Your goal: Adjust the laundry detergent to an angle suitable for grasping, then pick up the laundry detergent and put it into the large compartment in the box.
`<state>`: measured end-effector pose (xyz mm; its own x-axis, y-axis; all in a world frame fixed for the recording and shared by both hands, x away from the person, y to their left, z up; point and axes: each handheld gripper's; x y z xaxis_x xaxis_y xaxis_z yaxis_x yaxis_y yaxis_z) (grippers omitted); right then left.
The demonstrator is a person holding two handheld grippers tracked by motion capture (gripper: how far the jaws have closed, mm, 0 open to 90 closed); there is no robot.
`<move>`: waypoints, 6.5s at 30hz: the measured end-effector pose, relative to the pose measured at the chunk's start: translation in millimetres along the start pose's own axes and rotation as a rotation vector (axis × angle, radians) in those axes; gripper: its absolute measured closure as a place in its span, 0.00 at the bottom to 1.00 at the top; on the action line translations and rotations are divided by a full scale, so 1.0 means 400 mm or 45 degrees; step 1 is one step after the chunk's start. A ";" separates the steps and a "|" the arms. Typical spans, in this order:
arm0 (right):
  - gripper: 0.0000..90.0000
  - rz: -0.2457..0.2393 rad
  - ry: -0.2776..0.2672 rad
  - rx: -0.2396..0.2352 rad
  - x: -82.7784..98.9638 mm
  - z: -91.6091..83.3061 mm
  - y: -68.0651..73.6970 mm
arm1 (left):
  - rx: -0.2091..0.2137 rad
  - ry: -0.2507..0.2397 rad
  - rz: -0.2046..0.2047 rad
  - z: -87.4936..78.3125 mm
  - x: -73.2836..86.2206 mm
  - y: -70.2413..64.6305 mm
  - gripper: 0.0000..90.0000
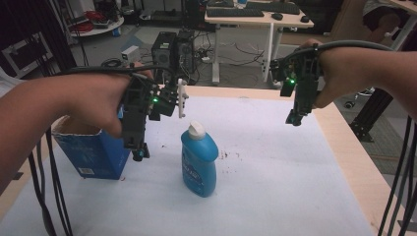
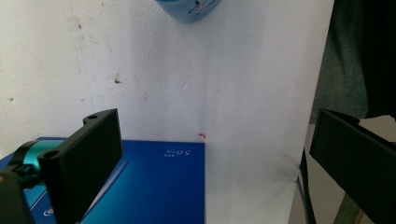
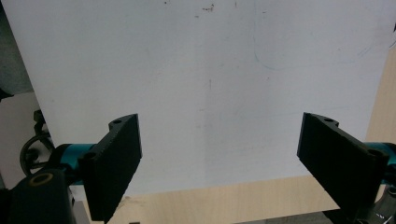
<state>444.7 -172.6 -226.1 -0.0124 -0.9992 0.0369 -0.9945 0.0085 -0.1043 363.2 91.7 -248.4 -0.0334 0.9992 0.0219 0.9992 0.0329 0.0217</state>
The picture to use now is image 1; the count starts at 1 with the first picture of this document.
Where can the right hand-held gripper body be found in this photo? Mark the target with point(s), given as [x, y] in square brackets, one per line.
[306, 82]

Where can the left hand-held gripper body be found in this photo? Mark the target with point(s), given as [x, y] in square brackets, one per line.
[134, 108]

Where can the blue cardboard box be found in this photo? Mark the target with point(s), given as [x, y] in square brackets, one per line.
[95, 154]

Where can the blue bottle with white cap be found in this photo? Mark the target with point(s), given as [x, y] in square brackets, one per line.
[198, 164]

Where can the person's right hand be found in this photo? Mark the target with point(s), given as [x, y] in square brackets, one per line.
[341, 70]

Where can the person's left hand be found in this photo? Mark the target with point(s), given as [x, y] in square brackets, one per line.
[95, 95]

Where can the white power strip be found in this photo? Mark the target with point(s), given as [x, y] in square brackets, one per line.
[206, 59]

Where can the black computer tower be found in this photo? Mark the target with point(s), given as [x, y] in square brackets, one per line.
[172, 52]

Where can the light desk with white legs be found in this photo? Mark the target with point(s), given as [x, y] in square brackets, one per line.
[259, 20]

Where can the black computer mouse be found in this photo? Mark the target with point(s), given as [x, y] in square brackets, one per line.
[277, 16]
[305, 19]

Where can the white power adapter box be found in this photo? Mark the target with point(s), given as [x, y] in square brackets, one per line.
[130, 53]

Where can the black keyboard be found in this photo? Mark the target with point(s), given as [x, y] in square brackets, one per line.
[273, 8]
[234, 12]

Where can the black metal stand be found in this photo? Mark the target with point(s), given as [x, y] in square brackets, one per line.
[370, 114]

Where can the round white table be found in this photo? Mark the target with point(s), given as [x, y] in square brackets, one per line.
[98, 28]

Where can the white foam mat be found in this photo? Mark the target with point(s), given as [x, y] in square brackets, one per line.
[262, 170]

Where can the black framed panel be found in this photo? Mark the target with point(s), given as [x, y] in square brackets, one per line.
[26, 54]

